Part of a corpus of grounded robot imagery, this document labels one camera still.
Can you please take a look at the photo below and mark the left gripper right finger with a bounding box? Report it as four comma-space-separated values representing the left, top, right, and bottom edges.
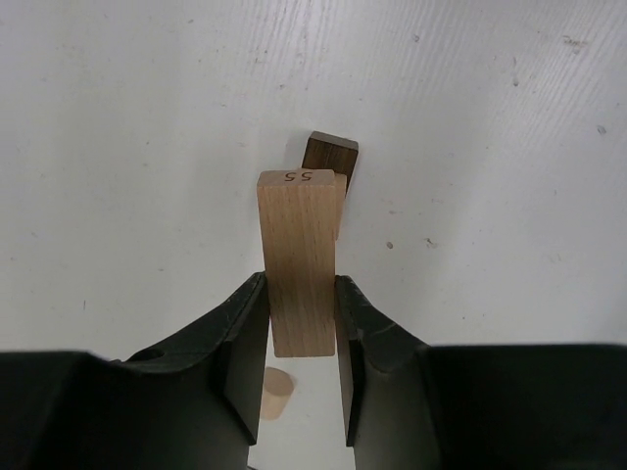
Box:
335, 276, 626, 469

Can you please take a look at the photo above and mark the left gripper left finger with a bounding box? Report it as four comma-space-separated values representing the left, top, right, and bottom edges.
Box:
1, 273, 268, 469

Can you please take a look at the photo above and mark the long light wood block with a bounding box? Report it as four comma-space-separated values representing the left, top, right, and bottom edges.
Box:
257, 168, 337, 358

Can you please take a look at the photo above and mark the dark brown arch block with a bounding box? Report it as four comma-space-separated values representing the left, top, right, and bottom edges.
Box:
302, 131, 359, 193

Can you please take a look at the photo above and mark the light wood cube block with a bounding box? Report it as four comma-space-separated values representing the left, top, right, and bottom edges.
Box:
334, 173, 348, 240

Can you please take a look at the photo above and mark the light wood cylinder block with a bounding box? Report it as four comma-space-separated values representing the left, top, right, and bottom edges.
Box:
260, 367, 295, 421

